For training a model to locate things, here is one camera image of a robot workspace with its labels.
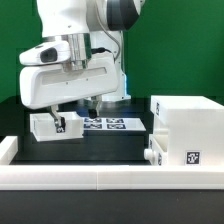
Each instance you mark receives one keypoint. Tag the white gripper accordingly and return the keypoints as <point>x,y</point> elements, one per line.
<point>45,81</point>

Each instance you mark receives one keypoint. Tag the white front fence rail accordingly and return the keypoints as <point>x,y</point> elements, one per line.
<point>36,177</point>

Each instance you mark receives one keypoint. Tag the white drawer cabinet frame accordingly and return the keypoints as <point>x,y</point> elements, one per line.
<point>194,126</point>

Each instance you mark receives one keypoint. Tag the white left fence rail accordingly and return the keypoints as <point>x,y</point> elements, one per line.
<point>8,149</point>

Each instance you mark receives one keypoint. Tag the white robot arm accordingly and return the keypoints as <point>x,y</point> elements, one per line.
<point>80,58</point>

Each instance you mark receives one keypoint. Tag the white front drawer box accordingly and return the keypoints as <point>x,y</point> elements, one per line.
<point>156,152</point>

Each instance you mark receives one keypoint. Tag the white drawer box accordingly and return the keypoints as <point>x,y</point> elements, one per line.
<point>42,126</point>
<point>156,152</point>

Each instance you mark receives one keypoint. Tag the white fence rail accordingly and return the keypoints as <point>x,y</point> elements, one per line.
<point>36,177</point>
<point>8,149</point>

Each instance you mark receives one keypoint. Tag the white marker sheet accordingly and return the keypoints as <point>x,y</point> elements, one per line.
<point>113,124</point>

